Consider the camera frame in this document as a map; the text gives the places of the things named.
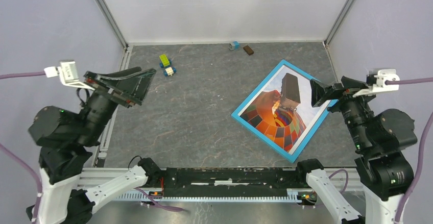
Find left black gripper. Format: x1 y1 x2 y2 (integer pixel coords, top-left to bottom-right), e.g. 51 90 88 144
80 65 160 144

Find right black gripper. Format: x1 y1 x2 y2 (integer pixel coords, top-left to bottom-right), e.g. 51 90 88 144
310 75 379 150

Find light wooden picture frame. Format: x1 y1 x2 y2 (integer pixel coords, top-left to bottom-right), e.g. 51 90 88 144
231 59 339 164

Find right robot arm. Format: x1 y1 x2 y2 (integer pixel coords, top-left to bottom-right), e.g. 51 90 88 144
295 75 417 223

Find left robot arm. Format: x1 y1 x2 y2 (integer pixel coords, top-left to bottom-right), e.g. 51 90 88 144
27 67 161 223

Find green blue toy car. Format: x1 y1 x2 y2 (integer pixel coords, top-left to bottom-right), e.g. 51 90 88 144
159 54 172 68

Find white blue toy car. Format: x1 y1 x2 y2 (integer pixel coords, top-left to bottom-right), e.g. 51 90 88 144
163 66 177 77

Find small brown block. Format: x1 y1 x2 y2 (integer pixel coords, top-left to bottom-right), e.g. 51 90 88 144
243 45 254 56

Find aluminium base profile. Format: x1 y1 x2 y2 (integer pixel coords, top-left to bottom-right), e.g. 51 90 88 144
77 167 384 191

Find blue white cube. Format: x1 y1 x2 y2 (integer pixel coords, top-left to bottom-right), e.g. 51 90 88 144
229 41 240 51

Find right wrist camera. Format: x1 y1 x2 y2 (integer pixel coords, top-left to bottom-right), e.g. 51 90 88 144
353 68 400 97

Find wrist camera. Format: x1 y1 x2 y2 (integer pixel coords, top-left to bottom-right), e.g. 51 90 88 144
44 60 94 90
353 68 400 97

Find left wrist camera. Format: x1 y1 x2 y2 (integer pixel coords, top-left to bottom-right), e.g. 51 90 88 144
44 60 94 90

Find left floor aluminium rail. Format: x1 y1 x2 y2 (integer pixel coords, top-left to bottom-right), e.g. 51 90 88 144
91 45 134 167

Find left corner aluminium post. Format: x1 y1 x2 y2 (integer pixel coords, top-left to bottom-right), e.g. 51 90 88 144
95 0 129 49

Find corner aluminium post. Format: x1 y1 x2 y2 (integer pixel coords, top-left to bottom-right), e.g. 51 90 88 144
95 0 129 49
323 0 356 48

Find slotted cable duct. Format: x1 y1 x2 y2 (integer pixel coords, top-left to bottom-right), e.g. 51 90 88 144
111 190 329 203

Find right corner aluminium post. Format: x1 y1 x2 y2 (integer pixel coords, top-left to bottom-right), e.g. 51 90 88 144
323 0 356 48

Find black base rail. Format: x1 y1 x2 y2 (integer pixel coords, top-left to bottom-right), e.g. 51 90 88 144
145 167 310 197

